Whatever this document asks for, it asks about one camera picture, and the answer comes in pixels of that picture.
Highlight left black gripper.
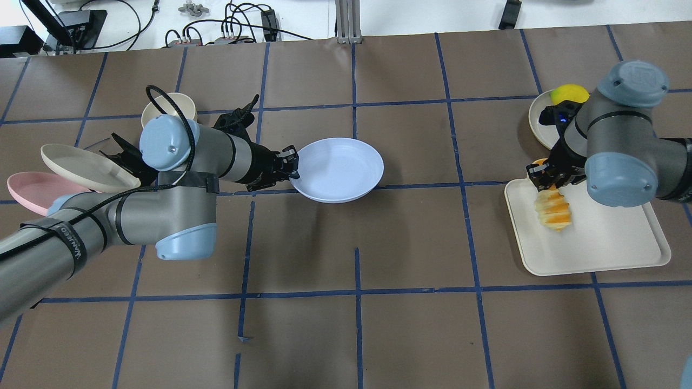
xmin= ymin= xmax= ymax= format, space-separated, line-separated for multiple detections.
xmin=245 ymin=145 xmax=301 ymax=192

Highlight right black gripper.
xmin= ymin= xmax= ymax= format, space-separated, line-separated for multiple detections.
xmin=527 ymin=138 xmax=587 ymax=192

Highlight yellow sliced bread loaf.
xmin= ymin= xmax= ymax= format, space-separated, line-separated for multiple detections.
xmin=534 ymin=184 xmax=573 ymax=232

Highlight blue plate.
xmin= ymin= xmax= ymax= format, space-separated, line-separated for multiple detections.
xmin=290 ymin=138 xmax=384 ymax=204

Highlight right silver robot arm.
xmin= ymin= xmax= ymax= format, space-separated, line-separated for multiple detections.
xmin=526 ymin=60 xmax=691 ymax=207

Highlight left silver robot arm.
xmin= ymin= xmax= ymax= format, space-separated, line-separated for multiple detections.
xmin=1 ymin=114 xmax=299 ymax=324

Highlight cream round plate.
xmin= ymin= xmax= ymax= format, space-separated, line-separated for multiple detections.
xmin=527 ymin=90 xmax=559 ymax=150

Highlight cream plate in rack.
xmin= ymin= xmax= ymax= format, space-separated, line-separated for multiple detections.
xmin=40 ymin=144 xmax=141 ymax=193

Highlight pink plate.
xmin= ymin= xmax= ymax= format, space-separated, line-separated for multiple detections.
xmin=6 ymin=172 xmax=89 ymax=216

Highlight cream rectangular tray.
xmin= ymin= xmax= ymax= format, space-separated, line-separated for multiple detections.
xmin=504 ymin=179 xmax=671 ymax=276

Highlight yellow lemon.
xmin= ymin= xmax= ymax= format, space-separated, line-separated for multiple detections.
xmin=549 ymin=84 xmax=590 ymax=105

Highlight cream bowl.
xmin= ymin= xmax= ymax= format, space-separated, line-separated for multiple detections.
xmin=141 ymin=92 xmax=197 ymax=130

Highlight black dish rack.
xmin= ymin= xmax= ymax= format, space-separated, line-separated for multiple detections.
xmin=99 ymin=132 xmax=158 ymax=186

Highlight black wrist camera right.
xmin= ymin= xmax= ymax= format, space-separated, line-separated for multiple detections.
xmin=538 ymin=101 xmax=583 ymax=126

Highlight aluminium frame post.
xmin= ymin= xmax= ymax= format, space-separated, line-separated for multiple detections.
xmin=335 ymin=0 xmax=363 ymax=44

